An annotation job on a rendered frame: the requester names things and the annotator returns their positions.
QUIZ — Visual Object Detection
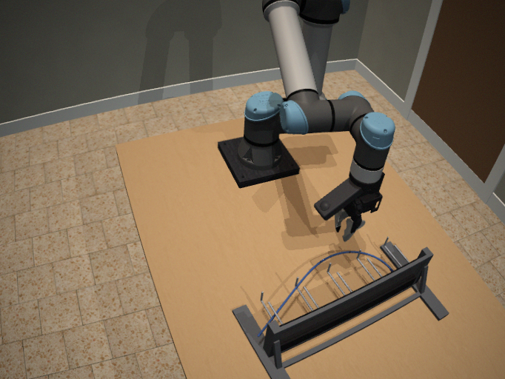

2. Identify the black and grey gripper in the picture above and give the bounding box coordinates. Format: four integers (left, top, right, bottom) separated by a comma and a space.
335, 172, 385, 242

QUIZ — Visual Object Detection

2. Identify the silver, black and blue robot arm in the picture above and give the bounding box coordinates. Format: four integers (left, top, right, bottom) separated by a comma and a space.
238, 0, 395, 221

